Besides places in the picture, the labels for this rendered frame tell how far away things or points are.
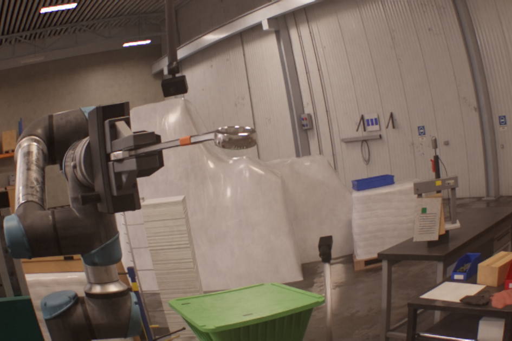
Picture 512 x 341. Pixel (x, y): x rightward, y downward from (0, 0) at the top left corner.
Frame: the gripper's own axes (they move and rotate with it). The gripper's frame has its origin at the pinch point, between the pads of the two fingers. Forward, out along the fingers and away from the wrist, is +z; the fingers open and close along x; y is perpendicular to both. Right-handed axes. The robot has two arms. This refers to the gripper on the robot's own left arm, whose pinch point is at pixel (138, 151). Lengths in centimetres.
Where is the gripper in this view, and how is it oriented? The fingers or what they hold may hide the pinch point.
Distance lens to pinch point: 56.6
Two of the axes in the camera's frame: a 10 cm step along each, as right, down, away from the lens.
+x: -1.3, -9.9, -0.3
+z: 5.2, -0.4, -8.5
